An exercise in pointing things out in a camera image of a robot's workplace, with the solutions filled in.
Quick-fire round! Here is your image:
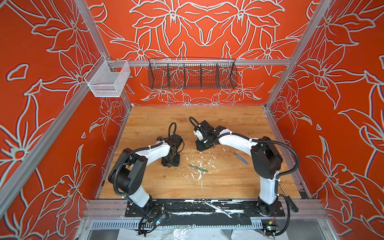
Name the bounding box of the green pen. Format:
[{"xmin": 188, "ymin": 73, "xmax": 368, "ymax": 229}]
[{"xmin": 189, "ymin": 165, "xmax": 208, "ymax": 173}]

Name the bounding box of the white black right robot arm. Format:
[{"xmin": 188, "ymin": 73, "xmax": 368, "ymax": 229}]
[{"xmin": 189, "ymin": 117, "xmax": 300, "ymax": 216}]

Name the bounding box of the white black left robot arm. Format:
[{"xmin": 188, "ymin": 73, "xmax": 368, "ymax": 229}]
[{"xmin": 108, "ymin": 122, "xmax": 185, "ymax": 212}]

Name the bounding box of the blue pen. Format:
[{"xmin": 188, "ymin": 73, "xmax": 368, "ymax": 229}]
[{"xmin": 232, "ymin": 151, "xmax": 249, "ymax": 165}]

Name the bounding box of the silver wrench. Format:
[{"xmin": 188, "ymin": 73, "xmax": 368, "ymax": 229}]
[{"xmin": 202, "ymin": 199, "xmax": 232, "ymax": 218}]

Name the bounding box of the clear plastic bin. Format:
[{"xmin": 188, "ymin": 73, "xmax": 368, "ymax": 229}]
[{"xmin": 85, "ymin": 56, "xmax": 131, "ymax": 98}]

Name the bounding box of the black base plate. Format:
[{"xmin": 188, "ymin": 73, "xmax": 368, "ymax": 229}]
[{"xmin": 126, "ymin": 199, "xmax": 286, "ymax": 218}]

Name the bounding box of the grey slotted cable duct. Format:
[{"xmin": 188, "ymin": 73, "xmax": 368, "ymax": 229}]
[{"xmin": 90, "ymin": 219, "xmax": 263, "ymax": 231}]

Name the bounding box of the black wire basket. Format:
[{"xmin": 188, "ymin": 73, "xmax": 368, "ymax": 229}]
[{"xmin": 148, "ymin": 57, "xmax": 238, "ymax": 90}]

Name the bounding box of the black handled screwdriver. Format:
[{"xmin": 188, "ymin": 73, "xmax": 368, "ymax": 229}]
[{"xmin": 279, "ymin": 184, "xmax": 299, "ymax": 213}]

